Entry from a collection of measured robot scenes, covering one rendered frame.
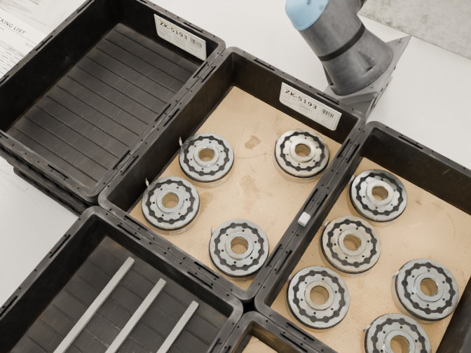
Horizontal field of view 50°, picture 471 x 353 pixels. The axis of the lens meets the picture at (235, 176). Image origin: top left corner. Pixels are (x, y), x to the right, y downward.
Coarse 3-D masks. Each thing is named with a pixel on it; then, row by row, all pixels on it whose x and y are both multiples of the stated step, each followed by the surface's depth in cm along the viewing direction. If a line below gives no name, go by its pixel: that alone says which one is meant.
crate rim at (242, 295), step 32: (256, 64) 94; (192, 96) 90; (320, 96) 91; (160, 128) 87; (128, 160) 84; (320, 192) 82; (128, 224) 79; (192, 256) 77; (224, 288) 75; (256, 288) 75
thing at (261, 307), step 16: (368, 128) 88; (384, 128) 88; (416, 144) 87; (352, 160) 85; (448, 160) 85; (336, 176) 83; (320, 208) 81; (288, 256) 78; (272, 272) 76; (272, 288) 75; (256, 304) 74; (272, 320) 73; (288, 320) 73; (304, 336) 72; (320, 352) 71; (336, 352) 71; (464, 352) 71
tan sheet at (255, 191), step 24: (240, 96) 103; (216, 120) 100; (240, 120) 100; (264, 120) 100; (288, 120) 100; (240, 144) 97; (264, 144) 98; (336, 144) 98; (168, 168) 95; (240, 168) 95; (264, 168) 95; (216, 192) 93; (240, 192) 93; (264, 192) 93; (288, 192) 93; (216, 216) 91; (240, 216) 91; (264, 216) 91; (288, 216) 91; (192, 240) 88
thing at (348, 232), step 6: (342, 234) 86; (348, 234) 86; (354, 234) 86; (360, 234) 86; (342, 240) 85; (360, 240) 85; (342, 246) 85; (360, 246) 85; (366, 246) 85; (348, 252) 84; (354, 252) 84; (360, 252) 84
